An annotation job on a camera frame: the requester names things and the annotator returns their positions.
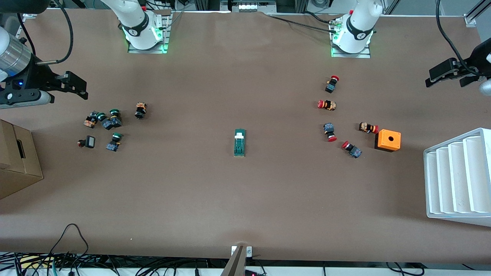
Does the green load switch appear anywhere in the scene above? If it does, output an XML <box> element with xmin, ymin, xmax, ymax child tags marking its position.
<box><xmin>234</xmin><ymin>129</ymin><xmax>246</xmax><ymax>158</ymax></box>

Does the orange box with hole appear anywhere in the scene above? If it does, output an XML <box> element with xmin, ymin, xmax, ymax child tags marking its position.
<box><xmin>374</xmin><ymin>129</ymin><xmax>402</xmax><ymax>153</ymax></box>

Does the brown cardboard box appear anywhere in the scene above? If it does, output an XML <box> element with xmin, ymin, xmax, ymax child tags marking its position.
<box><xmin>0</xmin><ymin>119</ymin><xmax>44</xmax><ymax>200</ymax></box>

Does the white stepped tray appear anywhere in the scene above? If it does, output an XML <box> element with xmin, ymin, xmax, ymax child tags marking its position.
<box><xmin>423</xmin><ymin>128</ymin><xmax>491</xmax><ymax>227</ymax></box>

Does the red push button blue block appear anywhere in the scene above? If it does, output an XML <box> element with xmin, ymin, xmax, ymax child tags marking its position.
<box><xmin>341</xmin><ymin>140</ymin><xmax>362</xmax><ymax>159</ymax></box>
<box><xmin>325</xmin><ymin>75</ymin><xmax>340</xmax><ymax>94</ymax></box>
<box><xmin>323</xmin><ymin>122</ymin><xmax>338</xmax><ymax>143</ymax></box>

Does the yellow tag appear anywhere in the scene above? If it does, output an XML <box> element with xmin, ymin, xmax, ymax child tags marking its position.
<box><xmin>18</xmin><ymin>255</ymin><xmax>53</xmax><ymax>269</ymax></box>

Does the white power strip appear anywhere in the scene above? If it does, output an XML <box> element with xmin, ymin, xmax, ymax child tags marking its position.
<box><xmin>229</xmin><ymin>0</ymin><xmax>277</xmax><ymax>13</ymax></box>

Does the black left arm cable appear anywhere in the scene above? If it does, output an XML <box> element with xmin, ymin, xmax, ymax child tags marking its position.
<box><xmin>435</xmin><ymin>0</ymin><xmax>482</xmax><ymax>76</ymax></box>

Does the aluminium frame profile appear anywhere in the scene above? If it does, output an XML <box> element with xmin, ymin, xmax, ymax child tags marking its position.
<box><xmin>463</xmin><ymin>0</ymin><xmax>491</xmax><ymax>28</ymax></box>

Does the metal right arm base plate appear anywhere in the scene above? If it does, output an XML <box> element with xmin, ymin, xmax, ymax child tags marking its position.
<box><xmin>127</xmin><ymin>11</ymin><xmax>172</xmax><ymax>54</ymax></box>

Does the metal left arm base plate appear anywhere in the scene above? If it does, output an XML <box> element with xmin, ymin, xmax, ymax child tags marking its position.
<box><xmin>330</xmin><ymin>17</ymin><xmax>372</xmax><ymax>59</ymax></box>

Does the black looping cable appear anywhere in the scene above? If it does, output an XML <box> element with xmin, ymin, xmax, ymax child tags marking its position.
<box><xmin>45</xmin><ymin>223</ymin><xmax>90</xmax><ymax>256</ymax></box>

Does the black cable to arm base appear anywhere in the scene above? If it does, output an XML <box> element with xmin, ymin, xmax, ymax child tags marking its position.
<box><xmin>268</xmin><ymin>11</ymin><xmax>339</xmax><ymax>34</ymax></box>

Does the tangled black cable bundle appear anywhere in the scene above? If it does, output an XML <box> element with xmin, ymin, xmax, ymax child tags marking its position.
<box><xmin>0</xmin><ymin>251</ymin><xmax>231</xmax><ymax>276</ymax></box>

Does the brown camera mount post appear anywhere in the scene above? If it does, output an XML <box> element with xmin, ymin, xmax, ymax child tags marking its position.
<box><xmin>220</xmin><ymin>245</ymin><xmax>254</xmax><ymax>276</ymax></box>

